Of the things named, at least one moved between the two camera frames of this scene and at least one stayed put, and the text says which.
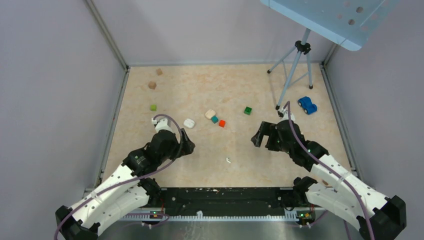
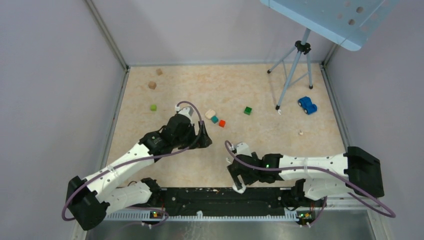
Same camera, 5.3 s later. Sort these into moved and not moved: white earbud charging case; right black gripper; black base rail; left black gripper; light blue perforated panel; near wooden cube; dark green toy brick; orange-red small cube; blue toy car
Moved: right black gripper; left black gripper; white earbud charging case
Not moved: black base rail; light blue perforated panel; near wooden cube; dark green toy brick; blue toy car; orange-red small cube
